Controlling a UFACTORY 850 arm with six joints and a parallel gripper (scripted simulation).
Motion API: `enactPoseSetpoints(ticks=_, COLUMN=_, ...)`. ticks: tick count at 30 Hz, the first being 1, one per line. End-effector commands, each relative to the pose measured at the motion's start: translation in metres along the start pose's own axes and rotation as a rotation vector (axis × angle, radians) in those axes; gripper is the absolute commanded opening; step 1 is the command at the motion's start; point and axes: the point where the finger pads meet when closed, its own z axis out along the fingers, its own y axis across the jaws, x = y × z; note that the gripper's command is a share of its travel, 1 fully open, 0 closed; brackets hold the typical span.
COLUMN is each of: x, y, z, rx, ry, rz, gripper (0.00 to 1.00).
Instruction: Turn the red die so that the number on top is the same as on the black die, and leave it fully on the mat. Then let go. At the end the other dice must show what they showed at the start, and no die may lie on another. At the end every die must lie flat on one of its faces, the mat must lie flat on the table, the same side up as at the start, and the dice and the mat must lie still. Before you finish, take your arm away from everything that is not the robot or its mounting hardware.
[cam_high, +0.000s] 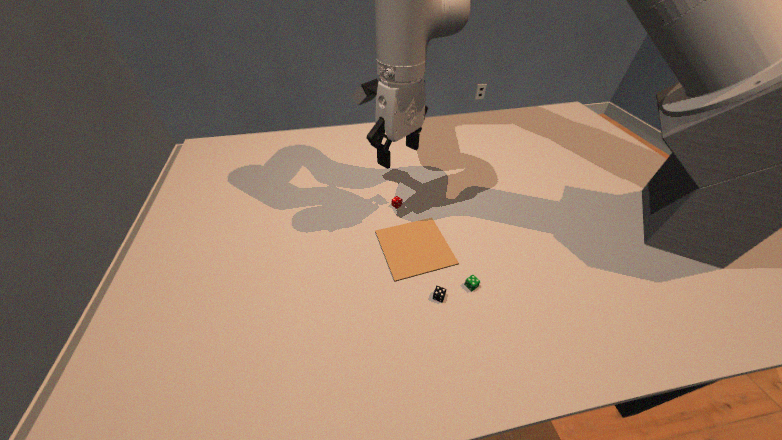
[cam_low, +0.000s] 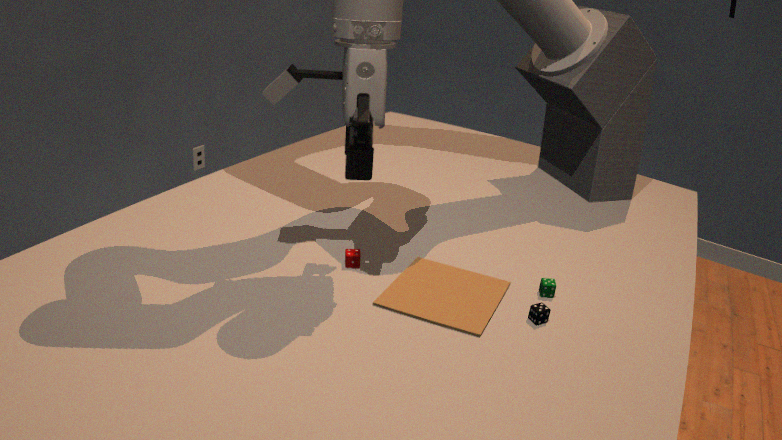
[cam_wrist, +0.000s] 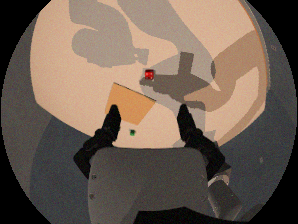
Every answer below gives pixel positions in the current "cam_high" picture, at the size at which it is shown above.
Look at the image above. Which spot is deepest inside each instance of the black die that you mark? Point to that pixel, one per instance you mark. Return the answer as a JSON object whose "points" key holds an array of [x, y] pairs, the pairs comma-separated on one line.
{"points": [[439, 294]]}

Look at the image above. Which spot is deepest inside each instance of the green die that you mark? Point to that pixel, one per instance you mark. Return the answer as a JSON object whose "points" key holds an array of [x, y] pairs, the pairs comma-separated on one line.
{"points": [[472, 283]]}

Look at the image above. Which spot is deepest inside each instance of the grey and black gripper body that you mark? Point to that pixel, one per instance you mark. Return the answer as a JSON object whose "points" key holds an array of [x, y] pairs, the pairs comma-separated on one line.
{"points": [[404, 108]]}

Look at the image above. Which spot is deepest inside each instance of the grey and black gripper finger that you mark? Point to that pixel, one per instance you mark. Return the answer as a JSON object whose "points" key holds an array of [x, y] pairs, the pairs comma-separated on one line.
{"points": [[412, 140], [383, 154]]}

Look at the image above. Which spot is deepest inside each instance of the tan flat mat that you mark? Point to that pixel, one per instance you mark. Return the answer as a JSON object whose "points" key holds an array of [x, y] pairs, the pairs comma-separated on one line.
{"points": [[415, 248]]}

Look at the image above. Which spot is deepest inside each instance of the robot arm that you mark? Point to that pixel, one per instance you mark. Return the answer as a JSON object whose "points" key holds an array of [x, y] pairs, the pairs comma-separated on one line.
{"points": [[721, 51]]}

